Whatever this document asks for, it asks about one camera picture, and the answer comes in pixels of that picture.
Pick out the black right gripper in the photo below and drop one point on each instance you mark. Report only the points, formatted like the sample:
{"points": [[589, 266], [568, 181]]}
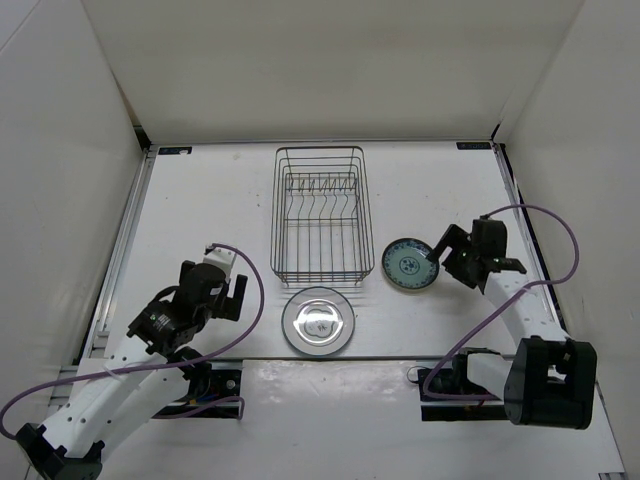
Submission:
{"points": [[457, 239]]}

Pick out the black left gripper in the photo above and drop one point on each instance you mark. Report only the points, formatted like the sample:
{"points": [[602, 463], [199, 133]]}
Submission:
{"points": [[231, 305]]}

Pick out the blue patterned plate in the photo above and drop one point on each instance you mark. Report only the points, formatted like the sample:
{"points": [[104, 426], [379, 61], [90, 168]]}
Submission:
{"points": [[406, 264]]}

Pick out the white dark-rimmed plate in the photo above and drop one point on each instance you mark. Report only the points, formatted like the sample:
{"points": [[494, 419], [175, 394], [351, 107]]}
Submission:
{"points": [[318, 321]]}

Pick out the metal wire dish rack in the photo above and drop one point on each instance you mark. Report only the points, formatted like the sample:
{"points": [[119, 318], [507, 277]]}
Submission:
{"points": [[321, 228]]}

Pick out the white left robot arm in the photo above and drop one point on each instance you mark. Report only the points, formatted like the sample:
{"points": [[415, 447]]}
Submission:
{"points": [[152, 367]]}

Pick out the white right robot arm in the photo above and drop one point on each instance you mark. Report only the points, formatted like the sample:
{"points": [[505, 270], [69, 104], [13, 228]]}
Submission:
{"points": [[530, 364]]}

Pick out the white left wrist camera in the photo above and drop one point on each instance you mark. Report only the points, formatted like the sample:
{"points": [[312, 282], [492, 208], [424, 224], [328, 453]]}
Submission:
{"points": [[222, 258]]}

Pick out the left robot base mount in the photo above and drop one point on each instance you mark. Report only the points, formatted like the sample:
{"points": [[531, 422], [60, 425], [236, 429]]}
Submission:
{"points": [[216, 396]]}

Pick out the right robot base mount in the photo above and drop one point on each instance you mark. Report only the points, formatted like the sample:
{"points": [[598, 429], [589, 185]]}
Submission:
{"points": [[455, 407]]}

